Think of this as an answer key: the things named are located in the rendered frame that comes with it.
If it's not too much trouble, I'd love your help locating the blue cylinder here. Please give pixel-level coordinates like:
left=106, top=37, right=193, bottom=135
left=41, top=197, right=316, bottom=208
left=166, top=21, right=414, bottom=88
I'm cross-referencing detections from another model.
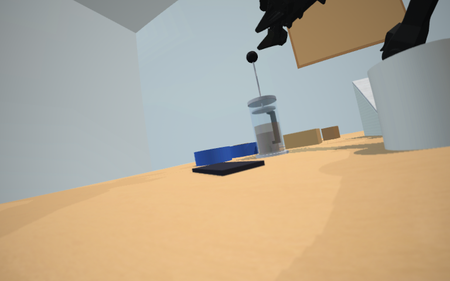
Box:
left=230, top=142, right=258, bottom=158
left=194, top=146, right=232, bottom=166

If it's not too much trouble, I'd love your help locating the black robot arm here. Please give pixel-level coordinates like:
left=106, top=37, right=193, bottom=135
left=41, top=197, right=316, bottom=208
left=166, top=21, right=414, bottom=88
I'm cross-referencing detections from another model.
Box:
left=380, top=0, right=439, bottom=60

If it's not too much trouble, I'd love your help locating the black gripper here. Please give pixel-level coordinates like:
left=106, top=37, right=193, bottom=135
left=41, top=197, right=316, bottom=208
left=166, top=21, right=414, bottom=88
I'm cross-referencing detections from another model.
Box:
left=255, top=0, right=307, bottom=50

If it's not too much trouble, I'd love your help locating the glass french press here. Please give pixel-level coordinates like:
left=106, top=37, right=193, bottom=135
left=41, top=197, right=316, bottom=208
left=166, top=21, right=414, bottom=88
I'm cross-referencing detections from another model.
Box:
left=246, top=51, right=289, bottom=159

